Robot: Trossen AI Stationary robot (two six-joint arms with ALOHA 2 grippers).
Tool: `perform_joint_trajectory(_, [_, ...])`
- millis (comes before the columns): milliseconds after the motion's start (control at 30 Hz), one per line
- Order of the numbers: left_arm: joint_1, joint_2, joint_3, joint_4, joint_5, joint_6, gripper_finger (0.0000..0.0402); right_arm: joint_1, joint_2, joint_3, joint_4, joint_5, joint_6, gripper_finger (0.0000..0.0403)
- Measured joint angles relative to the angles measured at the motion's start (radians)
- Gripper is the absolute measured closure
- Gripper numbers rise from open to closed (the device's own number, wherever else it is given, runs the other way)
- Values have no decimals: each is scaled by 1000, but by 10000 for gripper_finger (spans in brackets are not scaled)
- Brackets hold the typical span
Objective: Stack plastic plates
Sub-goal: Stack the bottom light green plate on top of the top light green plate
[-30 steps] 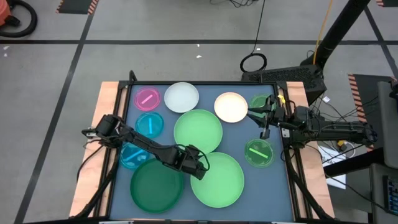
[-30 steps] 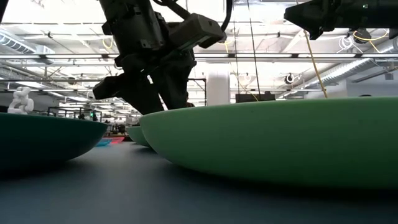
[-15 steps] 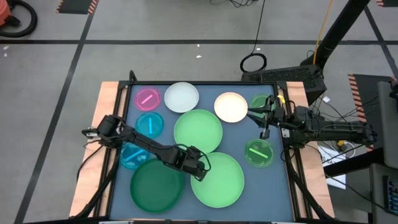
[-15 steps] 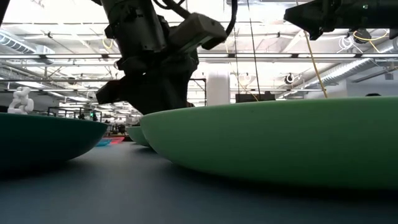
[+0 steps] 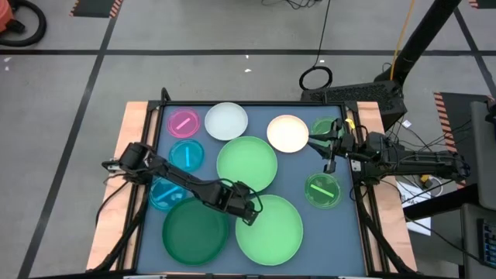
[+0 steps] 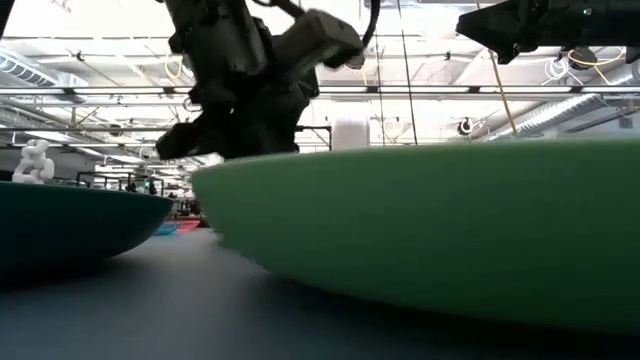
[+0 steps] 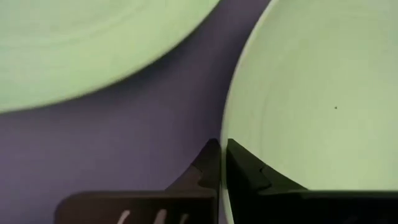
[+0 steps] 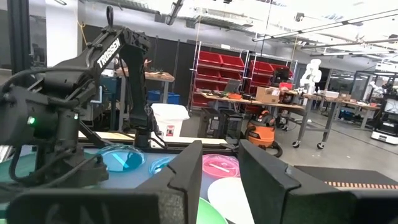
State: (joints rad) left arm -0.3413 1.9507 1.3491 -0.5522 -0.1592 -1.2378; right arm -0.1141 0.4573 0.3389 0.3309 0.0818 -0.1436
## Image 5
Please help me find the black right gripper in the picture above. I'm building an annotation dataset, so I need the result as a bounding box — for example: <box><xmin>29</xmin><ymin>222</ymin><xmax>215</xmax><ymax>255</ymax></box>
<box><xmin>308</xmin><ymin>118</ymin><xmax>356</xmax><ymax>174</ymax></box>

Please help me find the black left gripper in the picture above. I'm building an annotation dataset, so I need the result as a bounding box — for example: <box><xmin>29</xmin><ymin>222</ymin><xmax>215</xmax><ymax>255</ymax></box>
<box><xmin>217</xmin><ymin>181</ymin><xmax>262</xmax><ymax>227</ymax></box>

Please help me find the transparent green small plate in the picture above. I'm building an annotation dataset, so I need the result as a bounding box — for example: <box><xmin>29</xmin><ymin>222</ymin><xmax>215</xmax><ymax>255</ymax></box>
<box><xmin>304</xmin><ymin>172</ymin><xmax>343</xmax><ymax>210</ymax></box>
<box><xmin>310</xmin><ymin>116</ymin><xmax>342</xmax><ymax>146</ymax></box>

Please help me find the large light green plate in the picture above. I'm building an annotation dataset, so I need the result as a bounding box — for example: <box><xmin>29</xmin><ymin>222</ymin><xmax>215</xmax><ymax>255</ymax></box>
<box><xmin>234</xmin><ymin>194</ymin><xmax>305</xmax><ymax>267</ymax></box>

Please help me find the cream plastic plate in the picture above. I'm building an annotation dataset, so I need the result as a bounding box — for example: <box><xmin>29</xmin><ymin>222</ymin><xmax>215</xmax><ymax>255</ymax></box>
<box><xmin>266</xmin><ymin>114</ymin><xmax>310</xmax><ymax>154</ymax></box>

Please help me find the large dark green plate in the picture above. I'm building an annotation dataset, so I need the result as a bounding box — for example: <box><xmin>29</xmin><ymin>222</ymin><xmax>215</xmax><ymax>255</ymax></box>
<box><xmin>161</xmin><ymin>196</ymin><xmax>230</xmax><ymax>267</ymax></box>

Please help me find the transparent blue small plate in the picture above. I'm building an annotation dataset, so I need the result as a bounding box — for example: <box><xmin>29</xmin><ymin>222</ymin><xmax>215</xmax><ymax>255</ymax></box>
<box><xmin>148</xmin><ymin>176</ymin><xmax>191</xmax><ymax>212</ymax></box>
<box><xmin>168</xmin><ymin>139</ymin><xmax>205</xmax><ymax>173</ymax></box>

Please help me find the white plastic plate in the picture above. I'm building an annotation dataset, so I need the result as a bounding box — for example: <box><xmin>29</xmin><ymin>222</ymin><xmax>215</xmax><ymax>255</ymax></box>
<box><xmin>204</xmin><ymin>102</ymin><xmax>250</xmax><ymax>142</ymax></box>

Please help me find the light green bowl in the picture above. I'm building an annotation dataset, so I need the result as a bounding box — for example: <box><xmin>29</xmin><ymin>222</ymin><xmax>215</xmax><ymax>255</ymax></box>
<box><xmin>215</xmin><ymin>136</ymin><xmax>279</xmax><ymax>194</ymax></box>

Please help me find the black computer tower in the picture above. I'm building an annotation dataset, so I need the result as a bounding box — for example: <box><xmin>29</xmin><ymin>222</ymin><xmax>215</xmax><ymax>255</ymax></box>
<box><xmin>300</xmin><ymin>80</ymin><xmax>408</xmax><ymax>132</ymax></box>

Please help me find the light wooden side board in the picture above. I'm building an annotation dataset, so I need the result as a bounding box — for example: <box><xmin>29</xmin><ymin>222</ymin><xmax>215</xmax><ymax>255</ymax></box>
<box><xmin>85</xmin><ymin>101</ymin><xmax>160</xmax><ymax>272</ymax></box>
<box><xmin>346</xmin><ymin>101</ymin><xmax>419</xmax><ymax>272</ymax></box>

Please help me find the white paper sheet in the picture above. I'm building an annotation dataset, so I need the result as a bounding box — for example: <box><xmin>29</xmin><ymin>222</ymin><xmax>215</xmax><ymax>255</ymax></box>
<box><xmin>405</xmin><ymin>215</ymin><xmax>432</xmax><ymax>236</ymax></box>
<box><xmin>395</xmin><ymin>180</ymin><xmax>428</xmax><ymax>207</ymax></box>

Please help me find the transparent pink small plate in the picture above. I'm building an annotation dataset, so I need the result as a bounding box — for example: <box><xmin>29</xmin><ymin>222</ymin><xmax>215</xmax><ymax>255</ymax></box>
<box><xmin>167</xmin><ymin>107</ymin><xmax>202</xmax><ymax>139</ymax></box>

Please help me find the orange vacuum cleaner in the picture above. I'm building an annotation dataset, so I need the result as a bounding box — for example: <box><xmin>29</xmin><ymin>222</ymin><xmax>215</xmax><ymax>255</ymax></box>
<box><xmin>0</xmin><ymin>0</ymin><xmax>26</xmax><ymax>34</ymax></box>

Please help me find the black coiled cable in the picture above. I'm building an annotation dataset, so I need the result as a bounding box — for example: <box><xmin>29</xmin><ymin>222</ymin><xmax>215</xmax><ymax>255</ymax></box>
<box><xmin>298</xmin><ymin>0</ymin><xmax>334</xmax><ymax>92</ymax></box>

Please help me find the black aluminium table frame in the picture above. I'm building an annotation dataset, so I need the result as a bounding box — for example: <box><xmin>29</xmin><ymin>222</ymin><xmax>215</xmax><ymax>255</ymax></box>
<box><xmin>92</xmin><ymin>87</ymin><xmax>415</xmax><ymax>277</ymax></box>

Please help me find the yellow cable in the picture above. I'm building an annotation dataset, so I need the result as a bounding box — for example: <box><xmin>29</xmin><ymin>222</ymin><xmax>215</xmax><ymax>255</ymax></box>
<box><xmin>389</xmin><ymin>0</ymin><xmax>416</xmax><ymax>81</ymax></box>

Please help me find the black cable bundle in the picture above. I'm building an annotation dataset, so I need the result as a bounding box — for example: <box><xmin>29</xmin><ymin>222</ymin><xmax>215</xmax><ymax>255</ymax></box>
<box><xmin>261</xmin><ymin>0</ymin><xmax>323</xmax><ymax>11</ymax></box>

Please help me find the black camera pole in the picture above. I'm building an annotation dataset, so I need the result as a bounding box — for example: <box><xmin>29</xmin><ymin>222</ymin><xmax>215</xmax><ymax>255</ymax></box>
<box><xmin>389</xmin><ymin>0</ymin><xmax>463</xmax><ymax>84</ymax></box>

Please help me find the black vacuum hose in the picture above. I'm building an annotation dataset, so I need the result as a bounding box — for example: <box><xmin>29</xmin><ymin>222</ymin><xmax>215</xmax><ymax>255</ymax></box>
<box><xmin>0</xmin><ymin>0</ymin><xmax>48</xmax><ymax>48</ymax></box>

